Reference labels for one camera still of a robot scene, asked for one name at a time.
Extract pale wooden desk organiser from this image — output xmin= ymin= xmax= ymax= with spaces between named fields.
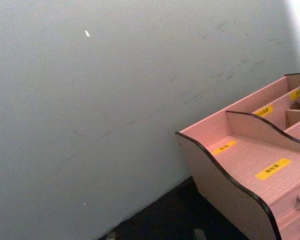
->
xmin=174 ymin=71 xmax=300 ymax=240

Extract black table cloth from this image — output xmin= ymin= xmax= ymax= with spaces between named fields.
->
xmin=97 ymin=175 xmax=251 ymax=240

